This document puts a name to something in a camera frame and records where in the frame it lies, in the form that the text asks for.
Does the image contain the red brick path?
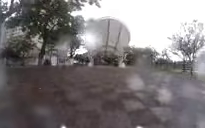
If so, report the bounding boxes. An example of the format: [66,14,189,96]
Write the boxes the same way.
[0,64,205,128]

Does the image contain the pale low building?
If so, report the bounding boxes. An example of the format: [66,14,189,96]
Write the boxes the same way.
[0,25,44,66]

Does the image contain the row of bushes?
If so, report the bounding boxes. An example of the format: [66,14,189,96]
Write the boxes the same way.
[123,45,173,66]

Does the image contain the wooden fence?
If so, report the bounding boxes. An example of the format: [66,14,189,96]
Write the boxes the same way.
[156,61,199,73]

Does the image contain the large dark-trunked tree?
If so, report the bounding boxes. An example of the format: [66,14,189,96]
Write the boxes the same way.
[4,0,103,67]

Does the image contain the small sparse tree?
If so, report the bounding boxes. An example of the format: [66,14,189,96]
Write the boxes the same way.
[168,19,205,78]

